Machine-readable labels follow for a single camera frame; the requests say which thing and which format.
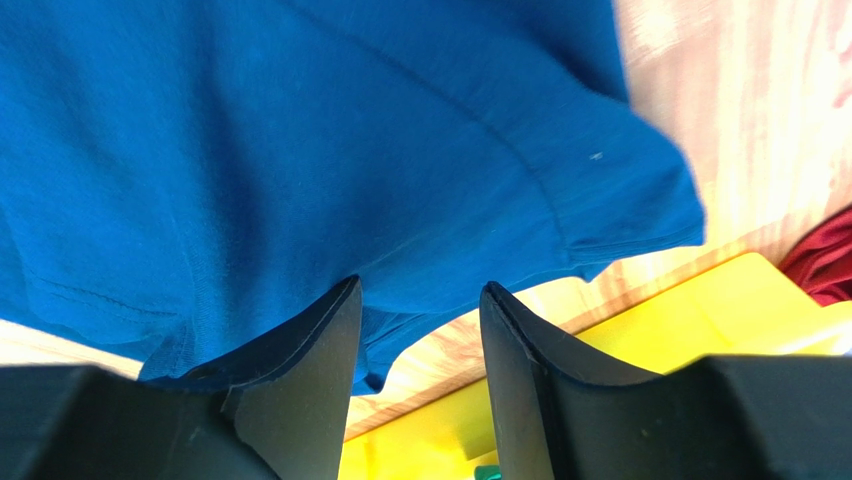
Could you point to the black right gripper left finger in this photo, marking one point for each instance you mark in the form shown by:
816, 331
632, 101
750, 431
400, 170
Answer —
274, 408

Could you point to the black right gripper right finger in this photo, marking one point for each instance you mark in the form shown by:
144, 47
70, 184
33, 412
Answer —
563, 409

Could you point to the navy blue t shirt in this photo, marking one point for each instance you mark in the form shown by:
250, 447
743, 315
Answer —
179, 177

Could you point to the green t shirt in bin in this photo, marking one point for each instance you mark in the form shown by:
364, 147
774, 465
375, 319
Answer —
487, 472

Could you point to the yellow plastic bin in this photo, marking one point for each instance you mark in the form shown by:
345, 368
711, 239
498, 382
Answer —
744, 305

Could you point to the red crumpled t shirt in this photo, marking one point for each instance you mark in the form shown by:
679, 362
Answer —
820, 263

